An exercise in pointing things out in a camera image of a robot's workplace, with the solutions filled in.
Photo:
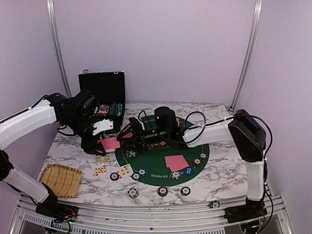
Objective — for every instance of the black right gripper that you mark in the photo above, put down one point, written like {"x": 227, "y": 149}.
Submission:
{"x": 136, "y": 132}

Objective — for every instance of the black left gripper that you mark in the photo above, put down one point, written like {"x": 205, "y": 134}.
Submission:
{"x": 89, "y": 146}

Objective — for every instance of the face-down card mat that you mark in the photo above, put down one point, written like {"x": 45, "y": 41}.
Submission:
{"x": 127, "y": 132}

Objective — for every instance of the red patterned card deck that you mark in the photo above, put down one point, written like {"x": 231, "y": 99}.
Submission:
{"x": 110, "y": 144}

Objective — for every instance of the face-up hearts card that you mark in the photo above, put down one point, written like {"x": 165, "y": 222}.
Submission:
{"x": 100, "y": 170}

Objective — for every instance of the face-up diamonds card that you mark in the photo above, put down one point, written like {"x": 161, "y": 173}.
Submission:
{"x": 124, "y": 171}

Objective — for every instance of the black white chip stack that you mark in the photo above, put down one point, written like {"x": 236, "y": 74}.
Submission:
{"x": 133, "y": 193}

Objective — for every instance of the red black chip stack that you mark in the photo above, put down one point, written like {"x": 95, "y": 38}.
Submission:
{"x": 162, "y": 191}

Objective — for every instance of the blue green chip stack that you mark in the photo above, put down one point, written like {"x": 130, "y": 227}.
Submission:
{"x": 185, "y": 191}

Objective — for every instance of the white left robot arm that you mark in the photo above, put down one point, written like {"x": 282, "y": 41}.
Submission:
{"x": 18, "y": 125}

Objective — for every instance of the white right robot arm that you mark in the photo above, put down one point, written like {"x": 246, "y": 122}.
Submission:
{"x": 241, "y": 128}

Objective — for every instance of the striped blue yellow card box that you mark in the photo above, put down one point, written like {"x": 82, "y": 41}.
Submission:
{"x": 102, "y": 159}

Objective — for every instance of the round green poker mat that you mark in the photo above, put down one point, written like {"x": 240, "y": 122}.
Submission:
{"x": 153, "y": 161}

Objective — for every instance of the woven bamboo tray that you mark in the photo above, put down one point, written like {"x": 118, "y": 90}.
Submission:
{"x": 64, "y": 181}

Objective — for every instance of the black poker chip case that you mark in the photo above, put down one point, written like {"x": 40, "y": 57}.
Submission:
{"x": 109, "y": 89}

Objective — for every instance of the blue small blind button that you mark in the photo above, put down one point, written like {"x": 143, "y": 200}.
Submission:
{"x": 189, "y": 171}

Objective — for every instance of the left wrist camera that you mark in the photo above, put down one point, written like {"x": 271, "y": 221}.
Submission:
{"x": 102, "y": 126}

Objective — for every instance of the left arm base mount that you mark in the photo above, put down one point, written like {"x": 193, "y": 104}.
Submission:
{"x": 52, "y": 208}

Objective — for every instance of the aluminium front rail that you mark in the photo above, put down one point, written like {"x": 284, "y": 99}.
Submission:
{"x": 198, "y": 218}

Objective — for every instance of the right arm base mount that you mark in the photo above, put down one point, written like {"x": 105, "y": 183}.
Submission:
{"x": 251, "y": 209}

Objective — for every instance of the left aluminium frame post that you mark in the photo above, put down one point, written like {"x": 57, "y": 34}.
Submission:
{"x": 57, "y": 46}

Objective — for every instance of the aluminium frame post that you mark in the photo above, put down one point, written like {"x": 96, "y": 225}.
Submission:
{"x": 57, "y": 46}
{"x": 249, "y": 51}

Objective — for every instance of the right aluminium frame post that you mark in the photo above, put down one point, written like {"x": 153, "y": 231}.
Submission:
{"x": 249, "y": 51}

